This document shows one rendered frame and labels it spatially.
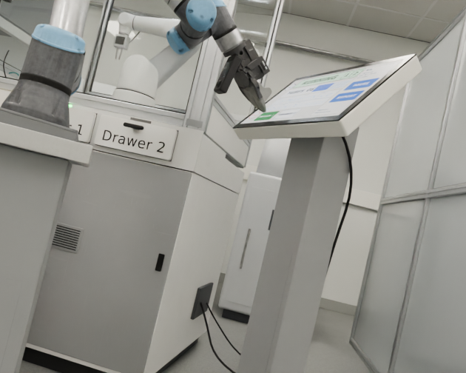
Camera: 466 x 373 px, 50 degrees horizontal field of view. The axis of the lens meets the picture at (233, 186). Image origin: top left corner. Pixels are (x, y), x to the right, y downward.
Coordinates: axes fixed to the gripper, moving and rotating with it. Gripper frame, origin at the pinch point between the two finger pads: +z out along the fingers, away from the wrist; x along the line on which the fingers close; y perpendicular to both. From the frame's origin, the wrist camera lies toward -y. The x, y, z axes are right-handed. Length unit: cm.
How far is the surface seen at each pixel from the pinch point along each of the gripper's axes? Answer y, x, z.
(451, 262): 47, 6, 104
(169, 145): -19.8, 32.7, -0.6
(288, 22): 245, 296, 27
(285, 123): -4.8, -16.6, 2.8
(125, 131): -27, 44, -12
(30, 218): -71, -17, -17
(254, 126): -4.8, -0.4, 2.8
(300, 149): -1.1, -10.9, 13.9
